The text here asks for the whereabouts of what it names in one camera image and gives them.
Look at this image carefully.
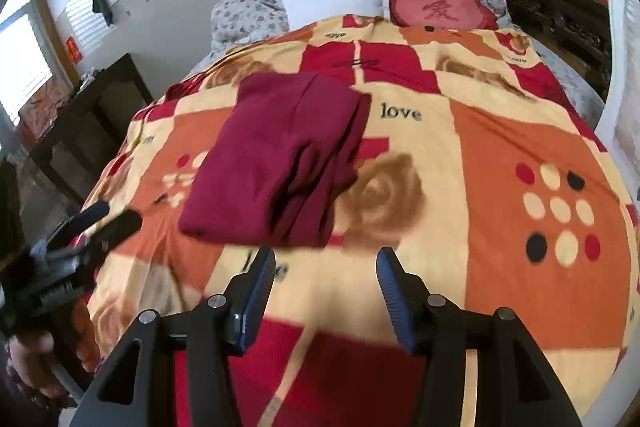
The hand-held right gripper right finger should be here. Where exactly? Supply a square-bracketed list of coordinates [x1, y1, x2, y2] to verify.
[376, 247, 583, 427]

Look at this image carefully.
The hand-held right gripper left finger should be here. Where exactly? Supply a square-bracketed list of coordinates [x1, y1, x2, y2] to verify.
[67, 246, 277, 427]

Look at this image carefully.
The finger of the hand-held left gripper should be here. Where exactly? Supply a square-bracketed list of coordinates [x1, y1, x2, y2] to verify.
[50, 201, 111, 250]
[75, 209, 143, 258]

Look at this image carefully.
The dark red shirt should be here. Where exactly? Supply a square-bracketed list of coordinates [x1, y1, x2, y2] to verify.
[178, 73, 372, 250]

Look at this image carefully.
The person's left hand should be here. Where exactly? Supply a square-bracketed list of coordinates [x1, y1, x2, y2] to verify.
[5, 332, 66, 403]

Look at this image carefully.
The dark wooden side table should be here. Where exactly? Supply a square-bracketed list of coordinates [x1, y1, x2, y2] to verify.
[30, 53, 155, 202]

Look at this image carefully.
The grey tube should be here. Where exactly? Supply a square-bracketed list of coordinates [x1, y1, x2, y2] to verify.
[47, 359, 86, 405]

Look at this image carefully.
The red patterned cloth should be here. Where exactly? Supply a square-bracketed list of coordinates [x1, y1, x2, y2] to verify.
[17, 79, 73, 142]

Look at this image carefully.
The window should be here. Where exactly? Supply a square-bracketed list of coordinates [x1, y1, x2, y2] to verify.
[0, 0, 53, 128]

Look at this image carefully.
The orange red patterned blanket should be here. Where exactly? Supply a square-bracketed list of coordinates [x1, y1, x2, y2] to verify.
[85, 13, 640, 427]

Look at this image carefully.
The dark hanging cloth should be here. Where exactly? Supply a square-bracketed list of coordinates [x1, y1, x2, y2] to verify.
[91, 0, 115, 28]

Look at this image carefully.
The red heart cushion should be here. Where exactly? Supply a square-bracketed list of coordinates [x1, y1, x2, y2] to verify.
[387, 0, 501, 32]

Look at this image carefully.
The white pillow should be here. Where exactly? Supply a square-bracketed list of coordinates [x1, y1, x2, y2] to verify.
[281, 0, 392, 32]

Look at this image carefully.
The dark carved wooden cabinet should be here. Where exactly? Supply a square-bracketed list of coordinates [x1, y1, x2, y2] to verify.
[492, 0, 613, 100]

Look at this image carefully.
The white ornate chair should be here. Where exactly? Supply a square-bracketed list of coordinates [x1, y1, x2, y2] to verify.
[582, 0, 640, 427]

